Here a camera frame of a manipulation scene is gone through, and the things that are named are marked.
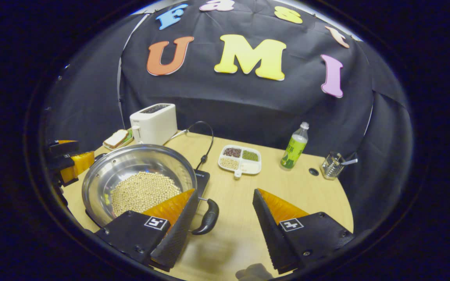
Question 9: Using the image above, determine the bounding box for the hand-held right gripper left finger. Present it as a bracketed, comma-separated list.
[94, 189, 199, 272]

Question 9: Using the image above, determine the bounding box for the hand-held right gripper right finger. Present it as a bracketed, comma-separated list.
[252, 188, 354, 274]

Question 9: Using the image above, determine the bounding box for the stainless steel pot black handle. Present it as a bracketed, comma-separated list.
[81, 144, 220, 236]

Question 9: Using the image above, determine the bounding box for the black induction cooktop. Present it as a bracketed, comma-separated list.
[84, 153, 211, 229]

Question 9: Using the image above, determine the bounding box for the green plate with sandwich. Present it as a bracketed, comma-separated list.
[103, 129, 134, 151]

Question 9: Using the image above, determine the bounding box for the pile of yellow soybeans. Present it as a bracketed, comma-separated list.
[110, 171, 182, 218]

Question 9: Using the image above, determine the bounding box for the white divided bean tray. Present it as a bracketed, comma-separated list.
[218, 145, 262, 179]

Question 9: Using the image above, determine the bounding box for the white toaster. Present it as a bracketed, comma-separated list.
[130, 103, 178, 146]

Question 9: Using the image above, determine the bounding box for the green drink bottle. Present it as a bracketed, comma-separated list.
[280, 122, 310, 171]

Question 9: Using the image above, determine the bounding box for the metal wire utensil holder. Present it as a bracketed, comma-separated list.
[321, 151, 359, 180]

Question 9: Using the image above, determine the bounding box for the black power cable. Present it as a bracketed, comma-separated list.
[166, 121, 214, 170]

